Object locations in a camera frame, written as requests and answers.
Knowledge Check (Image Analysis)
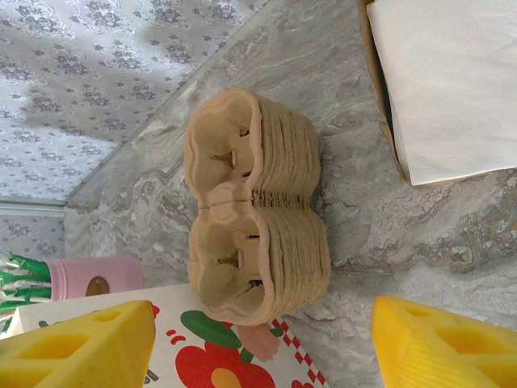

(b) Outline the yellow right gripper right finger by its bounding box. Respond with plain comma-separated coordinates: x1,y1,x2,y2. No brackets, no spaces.
371,296,517,388

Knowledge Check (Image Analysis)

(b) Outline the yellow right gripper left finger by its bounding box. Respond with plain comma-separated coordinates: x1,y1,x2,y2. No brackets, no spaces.
0,299,157,388

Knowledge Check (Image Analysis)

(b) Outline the white flower print paper bag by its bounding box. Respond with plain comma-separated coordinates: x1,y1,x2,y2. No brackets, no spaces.
11,282,329,388

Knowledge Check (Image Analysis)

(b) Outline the pink metal canister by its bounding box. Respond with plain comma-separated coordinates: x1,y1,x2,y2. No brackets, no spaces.
46,254,145,302

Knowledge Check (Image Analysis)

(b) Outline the brown pulp cup carrier stack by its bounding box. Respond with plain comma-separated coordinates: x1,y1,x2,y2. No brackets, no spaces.
183,87,332,327

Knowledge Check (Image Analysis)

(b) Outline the white napkin stack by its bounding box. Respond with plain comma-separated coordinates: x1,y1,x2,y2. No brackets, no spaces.
366,0,517,188

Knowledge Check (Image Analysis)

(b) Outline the stack of white napkins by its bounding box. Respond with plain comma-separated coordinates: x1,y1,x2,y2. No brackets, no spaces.
357,0,413,187

